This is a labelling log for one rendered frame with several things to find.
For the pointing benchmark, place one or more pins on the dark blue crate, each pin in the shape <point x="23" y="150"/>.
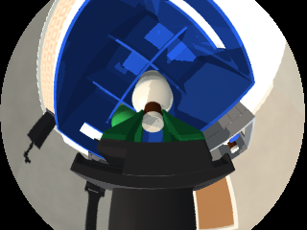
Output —
<point x="98" y="47"/>

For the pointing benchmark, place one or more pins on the green bottle with pale green label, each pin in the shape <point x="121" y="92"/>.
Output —
<point x="121" y="114"/>

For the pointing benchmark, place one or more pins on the cream bottle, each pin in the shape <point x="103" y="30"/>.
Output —
<point x="233" y="146"/>

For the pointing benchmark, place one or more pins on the blue bottle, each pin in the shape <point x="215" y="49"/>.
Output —
<point x="234" y="138"/>

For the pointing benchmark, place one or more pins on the white bottle with grey label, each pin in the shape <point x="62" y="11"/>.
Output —
<point x="152" y="93"/>

